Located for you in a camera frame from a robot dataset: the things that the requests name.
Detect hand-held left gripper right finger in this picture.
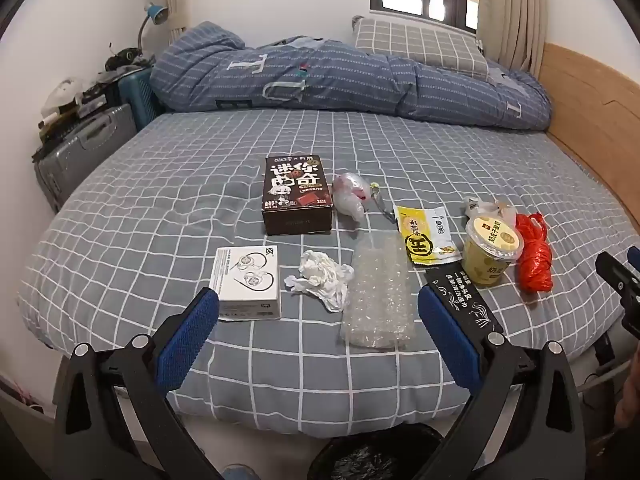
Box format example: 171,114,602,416
417,282,586,480

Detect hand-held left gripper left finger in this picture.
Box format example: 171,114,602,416
52,287,223,480

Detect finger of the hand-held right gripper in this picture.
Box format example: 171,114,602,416
595,246,640,342

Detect clear bubble wrap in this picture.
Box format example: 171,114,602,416
340,235,418,352

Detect red plastic bag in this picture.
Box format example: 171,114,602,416
515,212,555,293

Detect white bag with paper tag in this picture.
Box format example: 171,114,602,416
462,196,518,228

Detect black trash bin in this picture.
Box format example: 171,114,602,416
307,422,451,480

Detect clear plastic bag pink contents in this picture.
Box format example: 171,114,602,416
332,172,373,231

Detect black wipe packet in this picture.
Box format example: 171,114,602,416
424,260,505,343

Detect white earphone box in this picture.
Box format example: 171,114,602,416
212,246,283,322

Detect yellow pudding cup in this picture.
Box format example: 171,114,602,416
461,216,525,288

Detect yellow white snack wrapper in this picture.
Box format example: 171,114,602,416
392,204,462,266

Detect crumpled white tissue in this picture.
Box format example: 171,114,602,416
284,250,356,313

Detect grey checkered bed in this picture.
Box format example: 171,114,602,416
20,107,638,433

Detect blue slipper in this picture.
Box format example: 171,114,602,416
222,464,261,480

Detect wooden headboard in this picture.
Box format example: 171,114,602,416
537,42,640,221

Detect dark brown chocolate box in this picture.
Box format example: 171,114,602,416
261,154,335,237

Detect grey suitcase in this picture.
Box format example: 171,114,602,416
34,104,138,213

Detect teal plastic crate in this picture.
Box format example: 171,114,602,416
119,66,160,133

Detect clutter pile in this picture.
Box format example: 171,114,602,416
32,47,153,161

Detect blue striped quilt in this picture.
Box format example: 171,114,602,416
150,21,553,133

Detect grey checkered pillow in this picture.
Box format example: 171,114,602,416
350,15,493,81

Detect blue desk lamp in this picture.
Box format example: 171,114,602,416
135,2,170,58

